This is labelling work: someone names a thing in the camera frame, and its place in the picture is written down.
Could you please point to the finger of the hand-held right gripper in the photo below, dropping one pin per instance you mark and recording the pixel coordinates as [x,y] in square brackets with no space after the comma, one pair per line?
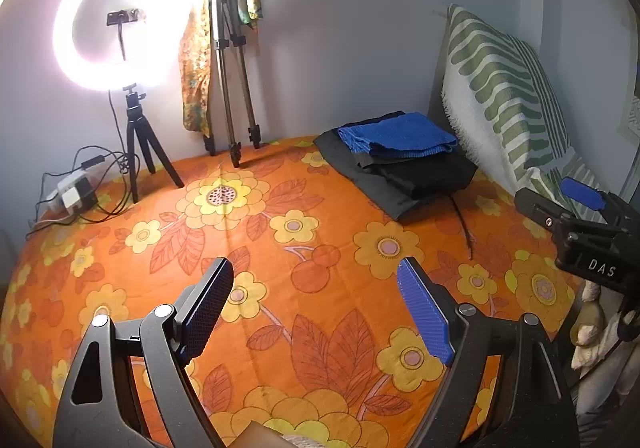
[582,193]
[540,208]

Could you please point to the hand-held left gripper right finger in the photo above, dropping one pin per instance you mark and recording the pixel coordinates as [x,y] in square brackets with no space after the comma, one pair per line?
[425,313]

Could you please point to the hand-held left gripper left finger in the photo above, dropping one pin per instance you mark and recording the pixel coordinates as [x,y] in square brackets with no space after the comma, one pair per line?
[205,313]

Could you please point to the blue striped boxer pants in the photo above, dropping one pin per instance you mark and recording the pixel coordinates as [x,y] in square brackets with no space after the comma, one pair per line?
[400,135]

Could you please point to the person's right hand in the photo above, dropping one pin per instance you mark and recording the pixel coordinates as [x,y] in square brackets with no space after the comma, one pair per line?
[592,315]

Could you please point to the green white patterned pillow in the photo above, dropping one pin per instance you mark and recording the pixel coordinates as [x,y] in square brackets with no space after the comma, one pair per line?
[500,93]

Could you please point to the stack of folded dark clothes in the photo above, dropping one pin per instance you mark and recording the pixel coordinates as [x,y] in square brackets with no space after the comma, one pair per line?
[420,183]

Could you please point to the orange floral bedsheet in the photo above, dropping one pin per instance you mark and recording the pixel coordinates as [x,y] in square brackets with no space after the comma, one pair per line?
[300,228]

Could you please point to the white power strip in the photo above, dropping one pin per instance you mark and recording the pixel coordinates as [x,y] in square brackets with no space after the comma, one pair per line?
[70,190]

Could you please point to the small black tripod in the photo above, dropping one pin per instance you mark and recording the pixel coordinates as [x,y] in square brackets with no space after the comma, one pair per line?
[136,123]

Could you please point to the yellow floral hanging cloth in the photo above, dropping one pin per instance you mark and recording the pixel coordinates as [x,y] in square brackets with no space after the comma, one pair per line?
[192,78]

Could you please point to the tall metal tripod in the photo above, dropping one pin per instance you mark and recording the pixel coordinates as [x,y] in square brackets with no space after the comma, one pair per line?
[222,28]

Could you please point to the black phone holder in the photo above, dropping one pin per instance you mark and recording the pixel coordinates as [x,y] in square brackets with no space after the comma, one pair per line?
[122,18]

